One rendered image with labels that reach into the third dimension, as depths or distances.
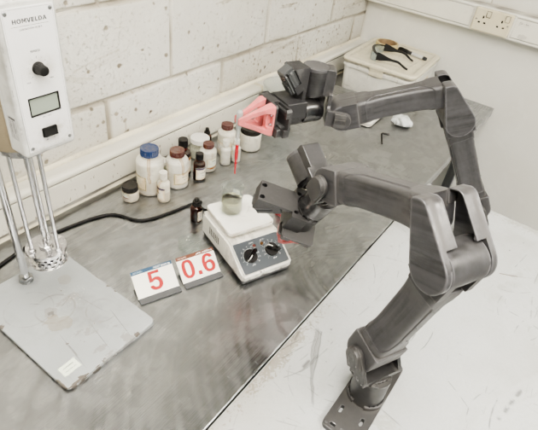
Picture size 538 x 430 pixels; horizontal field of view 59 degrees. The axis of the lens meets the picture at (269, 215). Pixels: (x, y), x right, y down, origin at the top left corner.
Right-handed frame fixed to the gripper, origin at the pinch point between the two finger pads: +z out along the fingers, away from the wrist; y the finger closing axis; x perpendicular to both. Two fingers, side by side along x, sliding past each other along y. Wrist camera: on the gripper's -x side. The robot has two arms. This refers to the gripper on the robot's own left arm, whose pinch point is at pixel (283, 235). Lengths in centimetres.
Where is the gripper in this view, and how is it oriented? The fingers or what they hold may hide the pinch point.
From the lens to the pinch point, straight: 101.3
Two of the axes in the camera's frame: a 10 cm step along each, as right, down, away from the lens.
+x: 9.2, 3.2, 2.4
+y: -1.7, 8.6, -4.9
